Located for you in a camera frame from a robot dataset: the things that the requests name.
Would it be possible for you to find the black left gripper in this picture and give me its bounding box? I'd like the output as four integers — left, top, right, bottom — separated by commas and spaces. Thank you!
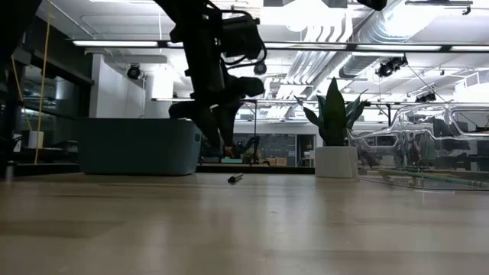
167, 75, 266, 158

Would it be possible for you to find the clear plastic bin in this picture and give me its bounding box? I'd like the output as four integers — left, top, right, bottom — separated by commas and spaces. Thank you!
346, 102, 489, 192

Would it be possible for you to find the teal plastic bin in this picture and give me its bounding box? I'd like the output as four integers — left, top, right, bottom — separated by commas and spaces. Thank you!
77, 118, 203, 177

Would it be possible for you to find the snake plant in white pot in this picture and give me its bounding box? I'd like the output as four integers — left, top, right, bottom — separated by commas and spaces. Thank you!
293, 77, 370, 180

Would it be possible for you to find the black ceiling spotlight cluster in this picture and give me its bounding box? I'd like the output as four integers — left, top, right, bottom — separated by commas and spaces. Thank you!
375, 55, 409, 79

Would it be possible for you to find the white cylinder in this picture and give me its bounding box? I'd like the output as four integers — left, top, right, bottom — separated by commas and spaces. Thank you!
28, 131, 45, 149

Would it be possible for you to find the long ceiling light bar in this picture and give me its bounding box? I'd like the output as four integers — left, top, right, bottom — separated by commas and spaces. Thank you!
72, 39, 489, 53

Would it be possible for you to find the metal cylinder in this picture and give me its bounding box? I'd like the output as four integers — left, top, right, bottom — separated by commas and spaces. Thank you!
4, 160, 16, 184

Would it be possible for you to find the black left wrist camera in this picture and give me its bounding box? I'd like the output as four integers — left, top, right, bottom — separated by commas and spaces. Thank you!
220, 14, 267, 62

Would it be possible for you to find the yellow cable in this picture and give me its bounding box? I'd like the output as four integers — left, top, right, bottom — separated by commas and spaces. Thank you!
10, 11, 53, 165

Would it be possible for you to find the silver ventilation duct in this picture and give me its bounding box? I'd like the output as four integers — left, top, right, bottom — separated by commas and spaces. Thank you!
338, 0, 452, 79

